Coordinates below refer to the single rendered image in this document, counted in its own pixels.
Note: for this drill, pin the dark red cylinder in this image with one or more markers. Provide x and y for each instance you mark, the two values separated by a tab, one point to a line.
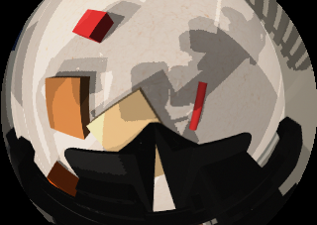
197	108

